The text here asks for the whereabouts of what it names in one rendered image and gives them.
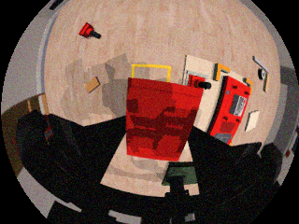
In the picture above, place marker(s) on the orange-brown rectangular block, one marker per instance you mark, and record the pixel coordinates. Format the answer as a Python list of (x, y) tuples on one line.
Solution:
[(92, 84)]

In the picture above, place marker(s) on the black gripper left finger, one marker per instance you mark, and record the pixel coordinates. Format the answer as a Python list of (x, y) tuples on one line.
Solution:
[(95, 144)]

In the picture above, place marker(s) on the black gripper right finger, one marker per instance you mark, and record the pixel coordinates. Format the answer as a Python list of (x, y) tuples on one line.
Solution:
[(213, 159)]

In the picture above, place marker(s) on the tan rectangular bar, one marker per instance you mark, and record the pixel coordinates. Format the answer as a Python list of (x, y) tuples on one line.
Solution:
[(266, 83)]

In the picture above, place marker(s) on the black toy tyre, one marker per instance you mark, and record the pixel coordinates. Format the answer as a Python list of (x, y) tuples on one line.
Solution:
[(261, 74)]

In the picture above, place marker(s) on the grey flat bar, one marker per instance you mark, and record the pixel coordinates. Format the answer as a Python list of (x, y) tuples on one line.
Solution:
[(261, 64)]

